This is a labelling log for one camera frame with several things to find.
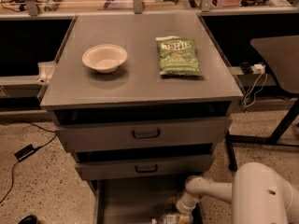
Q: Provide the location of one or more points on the clear plastic water bottle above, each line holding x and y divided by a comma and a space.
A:
166, 219

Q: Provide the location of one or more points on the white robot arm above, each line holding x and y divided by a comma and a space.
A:
258, 195

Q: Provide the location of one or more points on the grey bottom drawer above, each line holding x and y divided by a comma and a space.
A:
137, 200

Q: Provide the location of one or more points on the grey drawer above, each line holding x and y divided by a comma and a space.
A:
142, 134
137, 200
144, 167

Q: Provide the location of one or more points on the grey top drawer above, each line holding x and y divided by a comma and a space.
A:
142, 134

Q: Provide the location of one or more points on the grey middle drawer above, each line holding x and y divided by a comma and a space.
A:
144, 167

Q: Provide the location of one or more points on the grey drawer cabinet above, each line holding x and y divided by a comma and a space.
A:
136, 91

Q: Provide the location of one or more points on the black shoe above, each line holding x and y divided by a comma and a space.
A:
31, 219

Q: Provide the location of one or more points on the green chip bag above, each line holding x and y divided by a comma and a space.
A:
177, 56

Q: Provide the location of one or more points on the white power strip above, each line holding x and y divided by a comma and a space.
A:
247, 68

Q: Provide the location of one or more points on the black power adapter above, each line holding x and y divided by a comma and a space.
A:
24, 153

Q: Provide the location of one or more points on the white paper bowl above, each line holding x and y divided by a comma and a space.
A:
104, 58

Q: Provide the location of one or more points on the black coiled tool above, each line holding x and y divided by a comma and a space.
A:
52, 5

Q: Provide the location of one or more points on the white plastic bracket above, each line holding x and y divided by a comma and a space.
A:
45, 72

